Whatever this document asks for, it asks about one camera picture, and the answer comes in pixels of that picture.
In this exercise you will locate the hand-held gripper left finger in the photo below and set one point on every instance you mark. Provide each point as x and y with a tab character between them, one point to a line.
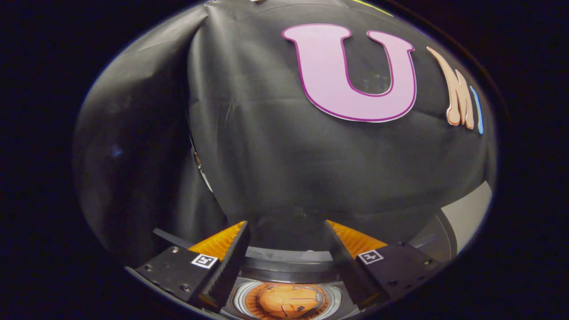
222	266

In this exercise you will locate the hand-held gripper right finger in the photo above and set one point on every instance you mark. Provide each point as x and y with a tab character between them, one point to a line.
344	266

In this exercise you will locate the orange shirt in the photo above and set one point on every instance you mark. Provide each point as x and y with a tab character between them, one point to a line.
289	300

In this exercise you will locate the black backdrop cloth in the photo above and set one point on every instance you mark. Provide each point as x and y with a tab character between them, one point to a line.
275	169

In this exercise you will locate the beige cabinet with dark frame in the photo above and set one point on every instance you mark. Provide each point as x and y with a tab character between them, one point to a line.
466	213

